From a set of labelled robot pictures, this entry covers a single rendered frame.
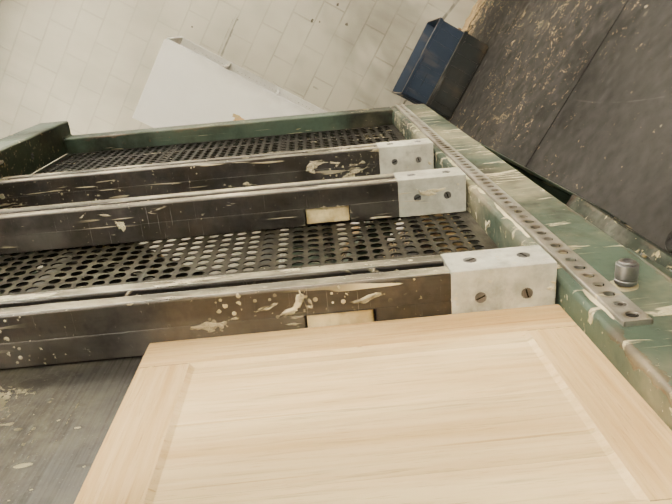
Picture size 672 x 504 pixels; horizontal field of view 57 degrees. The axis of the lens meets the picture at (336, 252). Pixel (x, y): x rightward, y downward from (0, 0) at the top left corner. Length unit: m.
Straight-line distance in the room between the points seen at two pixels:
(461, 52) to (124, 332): 4.30
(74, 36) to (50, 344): 5.35
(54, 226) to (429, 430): 0.85
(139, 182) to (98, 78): 4.57
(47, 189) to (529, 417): 1.22
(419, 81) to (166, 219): 3.78
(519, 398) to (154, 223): 0.77
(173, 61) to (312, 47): 1.69
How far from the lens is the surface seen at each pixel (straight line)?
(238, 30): 5.78
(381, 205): 1.15
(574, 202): 2.37
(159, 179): 1.47
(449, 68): 4.85
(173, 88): 4.46
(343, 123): 2.13
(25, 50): 6.22
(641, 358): 0.63
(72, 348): 0.80
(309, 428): 0.58
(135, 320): 0.76
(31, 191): 1.57
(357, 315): 0.74
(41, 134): 2.13
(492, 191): 1.11
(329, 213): 1.15
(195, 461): 0.57
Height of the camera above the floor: 1.30
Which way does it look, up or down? 12 degrees down
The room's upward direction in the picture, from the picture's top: 65 degrees counter-clockwise
